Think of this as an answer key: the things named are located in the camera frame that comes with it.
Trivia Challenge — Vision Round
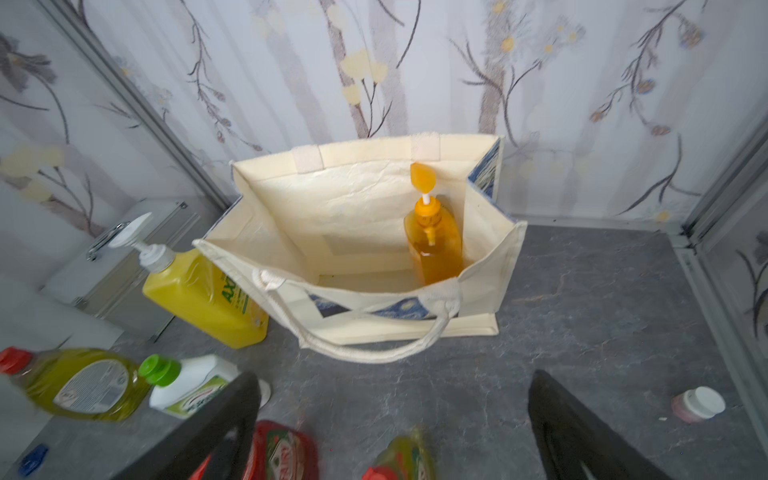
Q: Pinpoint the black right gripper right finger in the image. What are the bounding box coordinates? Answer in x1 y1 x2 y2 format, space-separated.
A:
528 370 670 480

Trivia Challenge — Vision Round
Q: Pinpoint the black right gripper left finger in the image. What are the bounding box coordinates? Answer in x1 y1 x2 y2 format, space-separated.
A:
114 372 261 479

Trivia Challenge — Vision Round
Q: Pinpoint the red dish soap bottle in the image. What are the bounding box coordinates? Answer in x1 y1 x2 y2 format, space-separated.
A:
188 419 319 480

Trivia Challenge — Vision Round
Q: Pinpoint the yellow-green dish soap red cap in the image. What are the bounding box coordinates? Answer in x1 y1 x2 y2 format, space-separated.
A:
362 429 437 480

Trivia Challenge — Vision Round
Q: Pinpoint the orange pump soap bottle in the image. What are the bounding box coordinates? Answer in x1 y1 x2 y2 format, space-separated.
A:
404 163 464 285

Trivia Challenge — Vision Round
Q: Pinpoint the large yellow pump soap bottle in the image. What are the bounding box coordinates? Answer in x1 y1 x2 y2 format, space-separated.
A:
108 213 269 349

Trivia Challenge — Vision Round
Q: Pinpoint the cream starry night tote bag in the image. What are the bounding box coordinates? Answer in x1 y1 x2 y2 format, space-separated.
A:
195 133 527 364

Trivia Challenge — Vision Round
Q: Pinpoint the white bottle green cap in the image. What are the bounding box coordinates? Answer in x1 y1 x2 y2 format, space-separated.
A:
138 354 241 420

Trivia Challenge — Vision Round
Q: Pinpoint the small pink white-capped jar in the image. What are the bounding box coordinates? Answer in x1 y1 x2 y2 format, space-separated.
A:
671 386 726 424

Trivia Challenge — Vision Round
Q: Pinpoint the small blue object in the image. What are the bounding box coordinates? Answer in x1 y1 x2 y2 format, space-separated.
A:
17 444 49 478

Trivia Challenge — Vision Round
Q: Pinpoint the silver metal case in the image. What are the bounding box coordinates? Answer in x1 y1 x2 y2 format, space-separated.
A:
42 199 214 341

